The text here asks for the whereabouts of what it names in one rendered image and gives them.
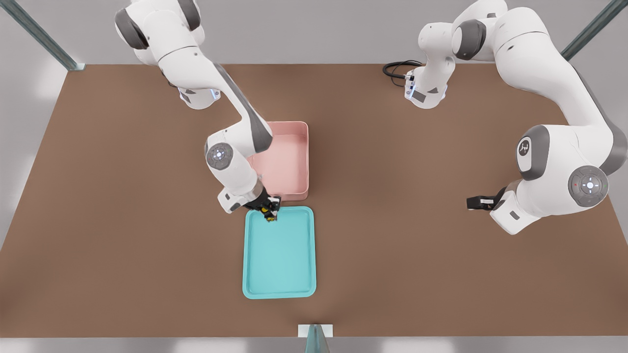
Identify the pale blue-green tray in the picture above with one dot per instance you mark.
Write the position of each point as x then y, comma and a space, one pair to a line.
279, 252

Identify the silver frame post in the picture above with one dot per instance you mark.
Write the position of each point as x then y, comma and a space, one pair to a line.
315, 338
591, 29
39, 34

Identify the small yellow black button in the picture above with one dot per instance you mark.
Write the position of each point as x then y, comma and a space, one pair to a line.
268, 214

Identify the pink open box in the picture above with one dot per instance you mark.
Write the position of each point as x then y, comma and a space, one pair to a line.
287, 159

